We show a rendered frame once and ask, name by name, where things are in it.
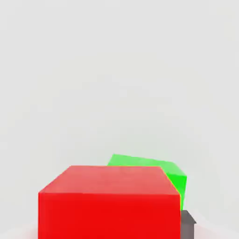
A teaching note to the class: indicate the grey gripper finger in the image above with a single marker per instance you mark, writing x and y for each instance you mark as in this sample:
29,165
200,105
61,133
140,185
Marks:
187,226

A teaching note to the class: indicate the small red cube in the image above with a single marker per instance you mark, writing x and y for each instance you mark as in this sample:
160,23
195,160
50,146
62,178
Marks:
109,209

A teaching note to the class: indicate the small green cube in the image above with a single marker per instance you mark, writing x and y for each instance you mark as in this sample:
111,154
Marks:
176,178

